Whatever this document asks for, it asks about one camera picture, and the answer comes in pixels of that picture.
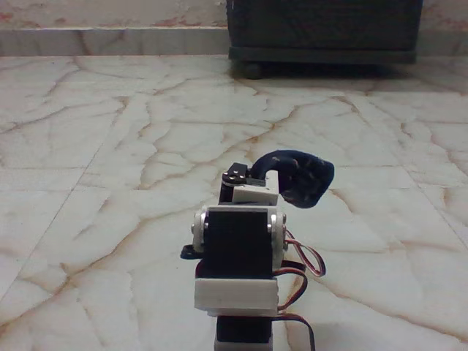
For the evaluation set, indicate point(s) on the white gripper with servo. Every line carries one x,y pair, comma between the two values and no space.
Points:
252,194

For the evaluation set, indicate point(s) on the navy blue patterned sock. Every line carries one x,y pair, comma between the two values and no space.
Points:
307,179

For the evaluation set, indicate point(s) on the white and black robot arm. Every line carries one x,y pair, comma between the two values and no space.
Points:
237,245

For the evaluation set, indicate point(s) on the black cabinet caster wheel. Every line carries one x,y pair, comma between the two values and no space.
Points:
252,70

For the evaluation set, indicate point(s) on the dark wooden cabinet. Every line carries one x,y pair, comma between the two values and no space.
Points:
321,25

